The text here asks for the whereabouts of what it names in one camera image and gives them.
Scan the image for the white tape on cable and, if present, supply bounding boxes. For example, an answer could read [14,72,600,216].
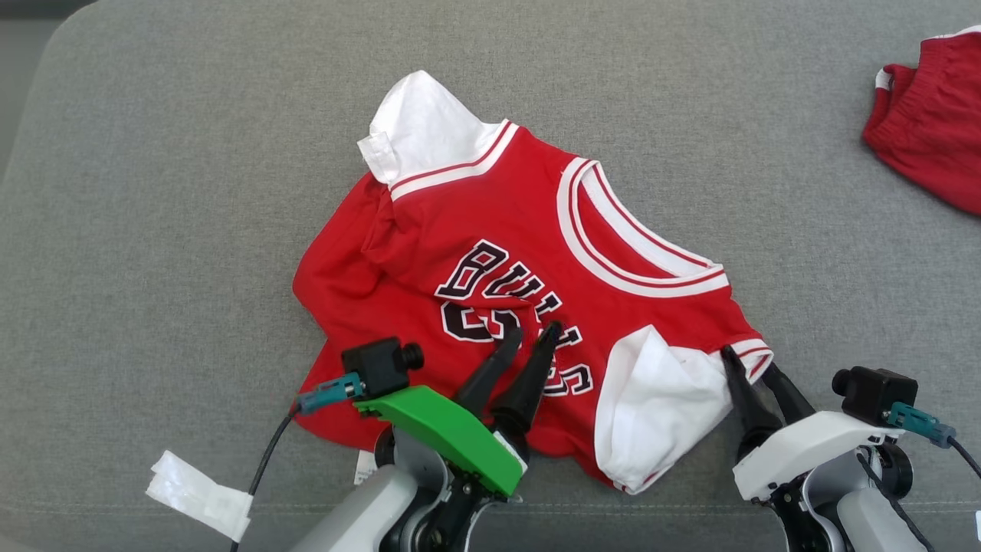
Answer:
[145,449,254,544]

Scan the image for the teal camera connector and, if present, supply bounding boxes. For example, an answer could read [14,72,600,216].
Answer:
[296,373,366,416]
[887,402,958,450]

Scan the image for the teal right camera connector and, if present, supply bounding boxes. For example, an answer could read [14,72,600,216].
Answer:
[887,402,958,450]

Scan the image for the red shorts with white stripe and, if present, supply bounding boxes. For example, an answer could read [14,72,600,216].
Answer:
[862,25,981,216]

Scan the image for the grey fabric sofa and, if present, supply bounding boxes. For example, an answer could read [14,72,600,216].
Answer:
[0,0,981,552]

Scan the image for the black left camera cable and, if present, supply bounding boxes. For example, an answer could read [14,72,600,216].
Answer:
[228,405,303,552]

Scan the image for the teal left camera connector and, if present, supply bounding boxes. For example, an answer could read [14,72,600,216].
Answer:
[296,373,366,416]

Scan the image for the red Bulls jersey white sleeves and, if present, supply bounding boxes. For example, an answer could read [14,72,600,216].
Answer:
[292,70,775,496]

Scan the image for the black right camera cable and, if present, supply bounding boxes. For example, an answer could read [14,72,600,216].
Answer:
[947,435,981,481]

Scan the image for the black camera cable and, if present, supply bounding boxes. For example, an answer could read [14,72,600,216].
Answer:
[228,405,303,552]
[947,435,981,481]

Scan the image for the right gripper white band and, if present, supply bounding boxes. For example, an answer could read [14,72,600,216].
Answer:
[720,344,906,504]

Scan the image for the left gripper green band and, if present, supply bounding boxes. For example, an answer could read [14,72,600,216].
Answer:
[354,321,565,500]

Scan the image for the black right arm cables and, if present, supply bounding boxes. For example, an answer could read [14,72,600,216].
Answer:
[853,451,937,552]

